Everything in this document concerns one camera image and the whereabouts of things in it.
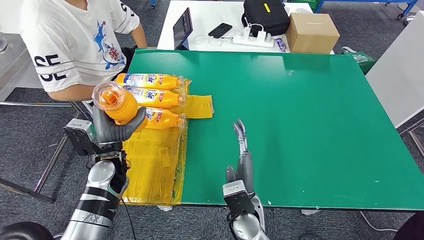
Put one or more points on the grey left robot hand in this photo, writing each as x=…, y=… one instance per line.
x=112, y=129

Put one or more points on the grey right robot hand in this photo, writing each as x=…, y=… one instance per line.
x=245, y=165

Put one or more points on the orange detergent bottle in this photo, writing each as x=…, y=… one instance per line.
x=122, y=106
x=165, y=119
x=155, y=81
x=155, y=97

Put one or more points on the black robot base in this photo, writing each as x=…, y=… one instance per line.
x=23, y=232

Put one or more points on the yellow taped cardboard mat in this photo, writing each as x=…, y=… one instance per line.
x=155, y=159

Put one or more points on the person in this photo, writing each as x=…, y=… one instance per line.
x=73, y=43

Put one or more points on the steel table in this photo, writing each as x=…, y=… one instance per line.
x=10, y=73

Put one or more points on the black tablet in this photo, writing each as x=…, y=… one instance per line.
x=182, y=30

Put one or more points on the white power strip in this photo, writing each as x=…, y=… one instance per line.
x=252, y=42

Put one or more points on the purple snack packet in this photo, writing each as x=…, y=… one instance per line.
x=281, y=44

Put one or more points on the white charger plug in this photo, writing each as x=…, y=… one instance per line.
x=246, y=32
x=261, y=36

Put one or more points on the blue cart leg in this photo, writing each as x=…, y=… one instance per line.
x=152, y=3

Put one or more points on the black smartphone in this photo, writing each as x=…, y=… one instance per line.
x=220, y=30

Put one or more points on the brown cardboard box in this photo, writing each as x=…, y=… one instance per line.
x=312, y=33

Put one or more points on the white table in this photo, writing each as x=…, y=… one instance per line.
x=205, y=13

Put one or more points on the black zippered bag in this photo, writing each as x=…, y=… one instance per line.
x=266, y=16

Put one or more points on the green shopping bag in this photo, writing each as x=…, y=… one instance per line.
x=360, y=60

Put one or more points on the pale grey table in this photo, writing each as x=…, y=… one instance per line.
x=402, y=81

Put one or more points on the blue metal rack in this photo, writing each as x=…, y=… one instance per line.
x=364, y=1

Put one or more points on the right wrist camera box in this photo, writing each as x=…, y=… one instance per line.
x=236, y=197

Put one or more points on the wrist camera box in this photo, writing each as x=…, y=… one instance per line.
x=78, y=136
x=236, y=197

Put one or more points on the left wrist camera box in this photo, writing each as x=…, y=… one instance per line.
x=78, y=136

